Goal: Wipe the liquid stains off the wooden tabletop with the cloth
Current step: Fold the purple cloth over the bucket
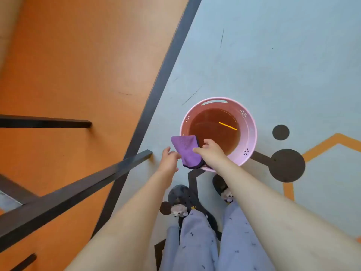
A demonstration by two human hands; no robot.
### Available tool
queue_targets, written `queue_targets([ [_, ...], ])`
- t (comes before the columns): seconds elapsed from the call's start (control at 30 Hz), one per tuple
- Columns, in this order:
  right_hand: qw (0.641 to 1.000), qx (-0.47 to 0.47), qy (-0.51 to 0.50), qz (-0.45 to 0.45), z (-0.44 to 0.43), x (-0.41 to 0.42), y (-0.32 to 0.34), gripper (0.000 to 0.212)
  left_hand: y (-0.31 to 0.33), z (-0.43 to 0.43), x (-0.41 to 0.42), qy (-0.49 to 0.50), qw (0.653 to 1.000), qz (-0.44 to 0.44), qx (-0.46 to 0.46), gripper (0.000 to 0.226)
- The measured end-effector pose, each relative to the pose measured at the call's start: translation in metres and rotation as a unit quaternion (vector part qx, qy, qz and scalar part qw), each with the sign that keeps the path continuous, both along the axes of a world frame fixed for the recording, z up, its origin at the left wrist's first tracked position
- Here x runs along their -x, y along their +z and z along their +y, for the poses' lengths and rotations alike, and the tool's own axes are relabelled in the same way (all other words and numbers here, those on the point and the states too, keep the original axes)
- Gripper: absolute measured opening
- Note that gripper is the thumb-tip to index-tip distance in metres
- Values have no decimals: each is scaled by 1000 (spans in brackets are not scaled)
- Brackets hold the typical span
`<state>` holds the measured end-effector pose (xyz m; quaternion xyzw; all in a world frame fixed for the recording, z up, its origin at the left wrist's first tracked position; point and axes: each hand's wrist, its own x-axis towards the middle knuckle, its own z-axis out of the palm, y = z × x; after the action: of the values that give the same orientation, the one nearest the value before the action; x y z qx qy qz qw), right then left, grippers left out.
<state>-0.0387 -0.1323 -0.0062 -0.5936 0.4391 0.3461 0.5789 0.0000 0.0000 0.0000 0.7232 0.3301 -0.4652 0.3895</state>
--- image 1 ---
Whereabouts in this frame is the purple cleaning cloth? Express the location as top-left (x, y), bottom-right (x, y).
top-left (171, 134), bottom-right (214, 170)

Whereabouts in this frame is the person's left hand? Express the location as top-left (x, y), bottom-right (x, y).
top-left (156, 146), bottom-right (182, 183)

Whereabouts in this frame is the person's left forearm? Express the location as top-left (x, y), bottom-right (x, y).
top-left (65, 172), bottom-right (174, 271)

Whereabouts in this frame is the person's right forearm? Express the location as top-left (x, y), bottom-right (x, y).
top-left (213, 159), bottom-right (361, 271)

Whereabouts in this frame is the black plush-trimmed slipper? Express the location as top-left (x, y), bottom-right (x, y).
top-left (212, 174), bottom-right (235, 205)
top-left (159, 184), bottom-right (218, 241)

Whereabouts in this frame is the person's right hand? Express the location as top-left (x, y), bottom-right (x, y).
top-left (193, 139), bottom-right (230, 171)

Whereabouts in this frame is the pink plastic bucket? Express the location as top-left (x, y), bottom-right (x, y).
top-left (180, 97), bottom-right (258, 173)

